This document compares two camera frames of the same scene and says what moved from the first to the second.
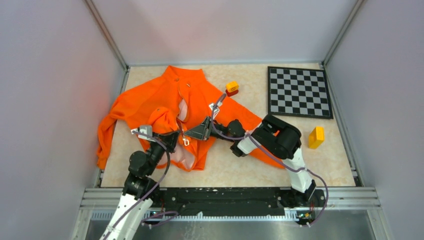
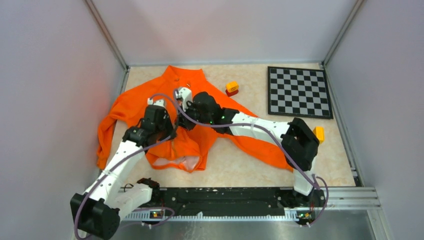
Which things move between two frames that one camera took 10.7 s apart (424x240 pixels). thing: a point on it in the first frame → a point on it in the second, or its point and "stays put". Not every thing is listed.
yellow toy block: x=316 y=137 stays put
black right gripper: x=208 y=129 → x=185 y=117
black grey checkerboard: x=298 y=92 stays put
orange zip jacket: x=175 y=101 stays put
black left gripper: x=170 y=138 → x=162 y=125
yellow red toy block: x=232 y=88 stays put
